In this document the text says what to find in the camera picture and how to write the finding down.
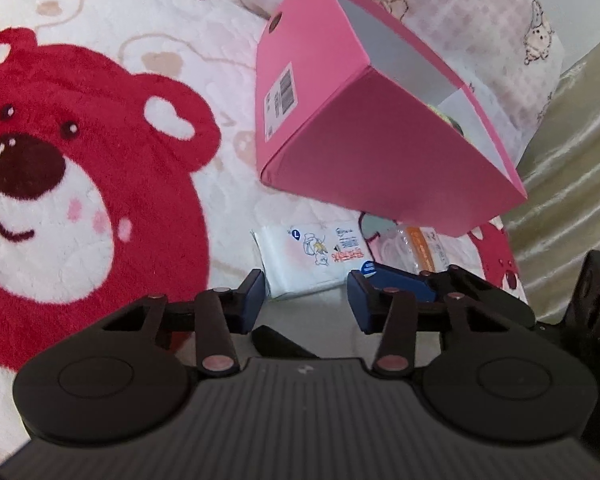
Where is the golden satin cloth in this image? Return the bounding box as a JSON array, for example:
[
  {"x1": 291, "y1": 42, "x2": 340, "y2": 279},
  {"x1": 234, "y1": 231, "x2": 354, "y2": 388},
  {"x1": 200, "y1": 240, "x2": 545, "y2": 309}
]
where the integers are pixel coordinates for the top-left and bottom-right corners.
[{"x1": 500, "y1": 25, "x2": 600, "y2": 321}]

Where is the green yarn ball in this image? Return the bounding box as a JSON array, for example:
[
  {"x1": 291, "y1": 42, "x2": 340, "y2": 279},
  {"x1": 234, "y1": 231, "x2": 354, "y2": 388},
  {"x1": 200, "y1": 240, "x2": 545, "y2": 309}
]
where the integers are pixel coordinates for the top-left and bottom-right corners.
[{"x1": 427, "y1": 102, "x2": 468, "y2": 138}]

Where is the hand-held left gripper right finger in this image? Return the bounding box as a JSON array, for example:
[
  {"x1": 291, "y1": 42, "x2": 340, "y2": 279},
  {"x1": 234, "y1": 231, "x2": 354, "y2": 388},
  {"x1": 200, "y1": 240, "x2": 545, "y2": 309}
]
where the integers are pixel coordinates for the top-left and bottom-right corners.
[{"x1": 347, "y1": 270, "x2": 513, "y2": 377}]

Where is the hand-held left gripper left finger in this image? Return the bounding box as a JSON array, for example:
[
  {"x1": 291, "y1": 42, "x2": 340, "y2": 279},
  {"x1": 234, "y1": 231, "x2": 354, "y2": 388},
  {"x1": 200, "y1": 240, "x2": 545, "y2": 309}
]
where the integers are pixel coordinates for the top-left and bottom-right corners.
[{"x1": 100, "y1": 269, "x2": 267, "y2": 376}]

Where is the small white tissue pack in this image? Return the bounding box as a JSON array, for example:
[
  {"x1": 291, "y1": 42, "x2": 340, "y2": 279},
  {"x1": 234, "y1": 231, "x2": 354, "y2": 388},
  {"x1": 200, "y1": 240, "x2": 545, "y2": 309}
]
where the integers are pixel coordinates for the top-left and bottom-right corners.
[{"x1": 250, "y1": 222, "x2": 376, "y2": 302}]

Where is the red bear printed blanket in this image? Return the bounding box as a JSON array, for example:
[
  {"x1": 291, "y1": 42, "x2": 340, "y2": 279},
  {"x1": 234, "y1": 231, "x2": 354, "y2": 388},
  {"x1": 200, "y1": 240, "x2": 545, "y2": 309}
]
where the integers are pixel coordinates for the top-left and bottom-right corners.
[{"x1": 0, "y1": 0, "x2": 521, "y2": 466}]

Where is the clear box with orange label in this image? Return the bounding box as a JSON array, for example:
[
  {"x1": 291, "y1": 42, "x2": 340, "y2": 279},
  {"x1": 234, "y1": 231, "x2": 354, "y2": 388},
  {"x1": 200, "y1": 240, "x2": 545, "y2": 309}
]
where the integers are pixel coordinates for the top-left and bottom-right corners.
[{"x1": 372, "y1": 225, "x2": 453, "y2": 276}]

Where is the pink cardboard box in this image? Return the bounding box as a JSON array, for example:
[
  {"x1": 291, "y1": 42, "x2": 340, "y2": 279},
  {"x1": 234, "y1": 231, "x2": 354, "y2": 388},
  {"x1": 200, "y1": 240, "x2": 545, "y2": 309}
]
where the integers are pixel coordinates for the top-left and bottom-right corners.
[{"x1": 255, "y1": 0, "x2": 528, "y2": 237}]

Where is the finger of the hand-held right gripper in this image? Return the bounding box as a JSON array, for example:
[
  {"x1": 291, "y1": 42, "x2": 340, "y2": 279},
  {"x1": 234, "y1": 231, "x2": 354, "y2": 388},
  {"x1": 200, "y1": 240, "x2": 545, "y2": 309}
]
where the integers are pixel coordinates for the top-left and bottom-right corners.
[
  {"x1": 251, "y1": 325, "x2": 308, "y2": 359},
  {"x1": 362, "y1": 261, "x2": 536, "y2": 326}
]

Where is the pink checked pillow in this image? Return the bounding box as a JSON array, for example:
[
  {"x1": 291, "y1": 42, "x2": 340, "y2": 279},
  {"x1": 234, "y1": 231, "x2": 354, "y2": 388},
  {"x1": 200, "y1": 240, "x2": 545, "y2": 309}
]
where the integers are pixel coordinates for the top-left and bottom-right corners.
[{"x1": 219, "y1": 0, "x2": 566, "y2": 171}]

